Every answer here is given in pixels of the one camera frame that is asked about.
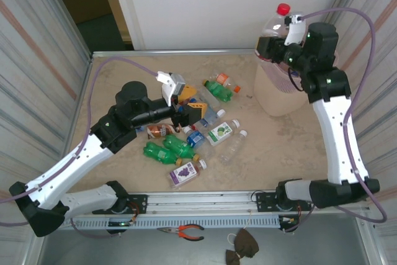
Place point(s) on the green plastic soda bottle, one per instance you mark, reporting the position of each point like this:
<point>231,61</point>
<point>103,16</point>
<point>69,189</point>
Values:
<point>158,153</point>
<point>218,91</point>

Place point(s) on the white grape juice carton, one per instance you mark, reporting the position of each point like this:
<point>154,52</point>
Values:
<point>183,175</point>

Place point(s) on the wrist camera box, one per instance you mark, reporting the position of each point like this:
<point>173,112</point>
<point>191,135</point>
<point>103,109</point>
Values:
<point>294,30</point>
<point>169,86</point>

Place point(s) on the green packet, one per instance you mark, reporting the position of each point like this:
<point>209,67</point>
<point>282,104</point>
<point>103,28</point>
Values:
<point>180,148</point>

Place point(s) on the long aluminium mounting rail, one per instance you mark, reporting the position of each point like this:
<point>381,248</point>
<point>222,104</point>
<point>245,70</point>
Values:
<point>201,200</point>

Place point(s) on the brown cloth mask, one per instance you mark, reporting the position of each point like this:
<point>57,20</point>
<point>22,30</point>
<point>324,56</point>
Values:
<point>245,243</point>

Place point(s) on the blue label bottle white cap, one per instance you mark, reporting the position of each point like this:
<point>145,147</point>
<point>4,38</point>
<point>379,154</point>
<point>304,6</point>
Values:
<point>195,137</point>

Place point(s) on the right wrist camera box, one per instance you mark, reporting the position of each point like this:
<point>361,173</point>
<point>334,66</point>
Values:
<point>294,30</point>

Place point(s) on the blue square bottle white cap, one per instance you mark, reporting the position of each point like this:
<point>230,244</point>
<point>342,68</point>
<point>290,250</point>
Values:
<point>212,119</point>

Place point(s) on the clear bottle white cap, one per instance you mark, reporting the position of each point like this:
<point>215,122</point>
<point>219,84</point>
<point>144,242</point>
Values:
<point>231,150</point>

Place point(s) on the brown cola bottle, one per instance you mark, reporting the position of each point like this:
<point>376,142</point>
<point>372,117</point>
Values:
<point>158,130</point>

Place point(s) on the small controller board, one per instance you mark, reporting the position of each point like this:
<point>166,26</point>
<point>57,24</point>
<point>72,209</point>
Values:
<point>119,224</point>
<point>288,221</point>

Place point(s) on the lime juice bottle green label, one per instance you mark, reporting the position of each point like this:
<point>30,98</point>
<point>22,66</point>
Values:
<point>220,133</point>

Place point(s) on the beige slotted bin pink liner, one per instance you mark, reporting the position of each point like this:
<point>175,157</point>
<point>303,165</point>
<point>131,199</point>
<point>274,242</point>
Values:
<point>279,100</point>

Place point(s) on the aluminium table edge rail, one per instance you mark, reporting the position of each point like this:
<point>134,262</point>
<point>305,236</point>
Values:
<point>83,82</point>
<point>170,52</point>

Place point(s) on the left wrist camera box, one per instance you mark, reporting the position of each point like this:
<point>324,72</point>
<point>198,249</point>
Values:
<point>169,86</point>

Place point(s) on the clear bottle small orange cap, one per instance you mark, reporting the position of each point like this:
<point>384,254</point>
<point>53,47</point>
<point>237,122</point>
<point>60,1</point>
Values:
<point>237,88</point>

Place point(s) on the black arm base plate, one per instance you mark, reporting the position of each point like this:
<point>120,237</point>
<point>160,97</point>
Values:
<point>263,201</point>
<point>139,203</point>

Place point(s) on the clear bottle red cap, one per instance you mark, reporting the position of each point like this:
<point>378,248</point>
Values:
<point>276,26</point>

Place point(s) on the white door frame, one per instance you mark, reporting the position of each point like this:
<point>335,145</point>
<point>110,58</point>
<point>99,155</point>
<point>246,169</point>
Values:
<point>124,7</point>

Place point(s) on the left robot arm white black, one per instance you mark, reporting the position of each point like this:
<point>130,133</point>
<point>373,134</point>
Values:
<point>71,159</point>

